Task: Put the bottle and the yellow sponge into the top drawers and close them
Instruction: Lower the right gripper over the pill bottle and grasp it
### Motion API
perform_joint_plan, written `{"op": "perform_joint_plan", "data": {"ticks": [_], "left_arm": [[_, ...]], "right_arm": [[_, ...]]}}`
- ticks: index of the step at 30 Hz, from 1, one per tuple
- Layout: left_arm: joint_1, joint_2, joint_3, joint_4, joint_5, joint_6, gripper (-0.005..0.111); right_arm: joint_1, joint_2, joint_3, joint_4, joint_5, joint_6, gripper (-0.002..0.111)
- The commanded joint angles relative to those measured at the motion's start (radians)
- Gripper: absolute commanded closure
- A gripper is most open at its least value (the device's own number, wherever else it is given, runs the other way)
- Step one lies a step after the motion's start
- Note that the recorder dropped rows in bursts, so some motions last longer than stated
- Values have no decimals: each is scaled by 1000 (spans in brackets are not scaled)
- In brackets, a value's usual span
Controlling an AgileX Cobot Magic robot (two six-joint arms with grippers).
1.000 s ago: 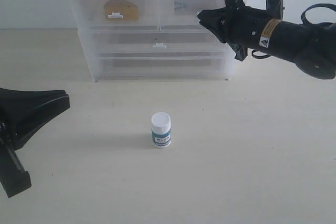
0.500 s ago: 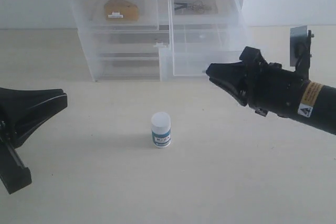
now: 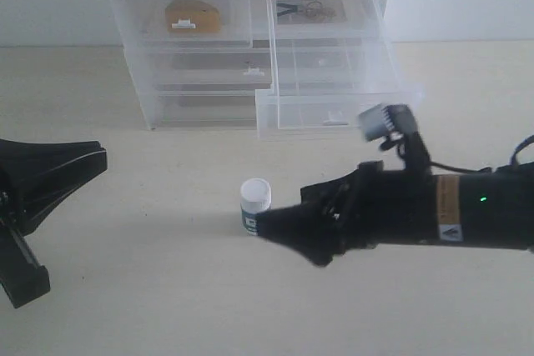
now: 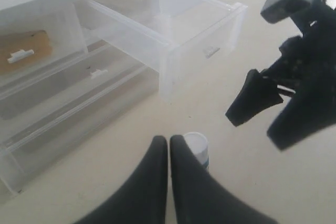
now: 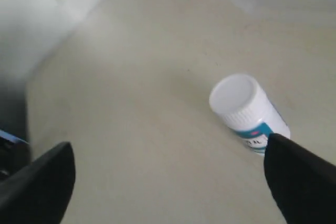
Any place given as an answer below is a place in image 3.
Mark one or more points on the white capped medicine bottle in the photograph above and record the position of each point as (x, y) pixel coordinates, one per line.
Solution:
(255, 198)

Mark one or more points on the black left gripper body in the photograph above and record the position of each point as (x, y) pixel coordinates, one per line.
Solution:
(12, 209)

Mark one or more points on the yellow cheese wedge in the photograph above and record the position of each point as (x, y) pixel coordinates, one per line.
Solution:
(192, 16)

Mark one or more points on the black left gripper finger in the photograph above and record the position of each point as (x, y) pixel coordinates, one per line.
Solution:
(52, 172)
(23, 278)

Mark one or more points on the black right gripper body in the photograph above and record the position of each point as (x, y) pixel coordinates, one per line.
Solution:
(372, 206)

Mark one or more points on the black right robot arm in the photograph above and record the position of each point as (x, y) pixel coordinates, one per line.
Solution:
(484, 210)

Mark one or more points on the clear plastic container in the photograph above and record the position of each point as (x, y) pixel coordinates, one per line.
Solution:
(177, 110)
(200, 68)

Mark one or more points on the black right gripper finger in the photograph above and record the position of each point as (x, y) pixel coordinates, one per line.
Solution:
(305, 228)

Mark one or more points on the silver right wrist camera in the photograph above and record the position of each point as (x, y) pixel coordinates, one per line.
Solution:
(391, 122)

